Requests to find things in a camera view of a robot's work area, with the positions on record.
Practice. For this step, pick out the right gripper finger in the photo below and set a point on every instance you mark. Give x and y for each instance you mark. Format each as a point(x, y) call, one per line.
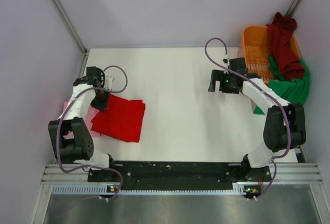
point(214, 86)
point(217, 74)

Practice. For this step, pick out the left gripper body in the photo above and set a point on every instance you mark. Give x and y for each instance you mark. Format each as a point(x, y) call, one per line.
point(101, 100)

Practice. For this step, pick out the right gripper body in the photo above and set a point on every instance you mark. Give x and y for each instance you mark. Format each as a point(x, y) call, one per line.
point(226, 85)

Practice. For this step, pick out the red teddy bear t-shirt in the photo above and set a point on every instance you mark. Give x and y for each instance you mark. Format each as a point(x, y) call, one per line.
point(122, 120)

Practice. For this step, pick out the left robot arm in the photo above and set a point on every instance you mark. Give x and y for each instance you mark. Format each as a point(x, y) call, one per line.
point(79, 149)

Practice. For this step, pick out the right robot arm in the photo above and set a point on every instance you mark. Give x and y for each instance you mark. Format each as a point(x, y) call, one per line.
point(285, 122)

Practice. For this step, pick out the folded pink t-shirt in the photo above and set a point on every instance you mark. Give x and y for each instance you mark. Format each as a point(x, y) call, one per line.
point(88, 121)

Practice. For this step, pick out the orange plastic basket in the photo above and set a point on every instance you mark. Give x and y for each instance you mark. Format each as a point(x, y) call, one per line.
point(254, 48)

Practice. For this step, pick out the dark red t-shirt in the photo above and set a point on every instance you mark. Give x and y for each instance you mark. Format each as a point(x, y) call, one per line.
point(280, 32)

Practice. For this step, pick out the green t-shirt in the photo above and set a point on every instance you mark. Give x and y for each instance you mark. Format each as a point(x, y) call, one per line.
point(294, 91)

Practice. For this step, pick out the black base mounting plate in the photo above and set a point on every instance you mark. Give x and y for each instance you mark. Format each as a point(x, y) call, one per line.
point(138, 175)

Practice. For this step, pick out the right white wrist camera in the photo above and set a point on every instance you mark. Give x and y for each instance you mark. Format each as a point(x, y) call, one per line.
point(226, 59)

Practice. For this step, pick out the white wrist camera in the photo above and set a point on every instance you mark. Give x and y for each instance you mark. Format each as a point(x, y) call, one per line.
point(226, 59)
point(109, 80)

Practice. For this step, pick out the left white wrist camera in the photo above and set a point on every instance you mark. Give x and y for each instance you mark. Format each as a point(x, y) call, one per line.
point(109, 80)

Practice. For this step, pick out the grey slotted cable duct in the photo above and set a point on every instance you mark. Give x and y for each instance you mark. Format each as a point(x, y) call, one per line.
point(111, 190)

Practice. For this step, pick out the aluminium frame rail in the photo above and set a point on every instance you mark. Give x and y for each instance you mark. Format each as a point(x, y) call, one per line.
point(287, 173)

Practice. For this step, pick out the left corner aluminium post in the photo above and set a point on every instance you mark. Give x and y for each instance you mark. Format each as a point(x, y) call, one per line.
point(69, 25)

